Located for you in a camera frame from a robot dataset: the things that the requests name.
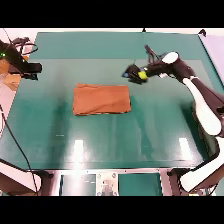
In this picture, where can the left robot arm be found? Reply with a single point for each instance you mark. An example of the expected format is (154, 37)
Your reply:
(10, 53)

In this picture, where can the silver frame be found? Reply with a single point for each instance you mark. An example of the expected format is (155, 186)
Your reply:
(106, 181)

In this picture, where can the orange T-shirt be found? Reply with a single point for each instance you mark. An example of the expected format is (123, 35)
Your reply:
(101, 99)

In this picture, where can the cardboard box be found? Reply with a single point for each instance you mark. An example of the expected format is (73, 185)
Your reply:
(4, 68)

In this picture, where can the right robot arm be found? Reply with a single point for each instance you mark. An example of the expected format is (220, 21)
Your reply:
(206, 115)

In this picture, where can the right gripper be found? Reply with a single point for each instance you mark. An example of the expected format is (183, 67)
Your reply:
(136, 74)

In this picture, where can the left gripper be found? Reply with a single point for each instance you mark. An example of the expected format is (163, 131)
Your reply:
(31, 68)

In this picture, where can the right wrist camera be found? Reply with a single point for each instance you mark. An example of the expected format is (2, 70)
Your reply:
(151, 55)

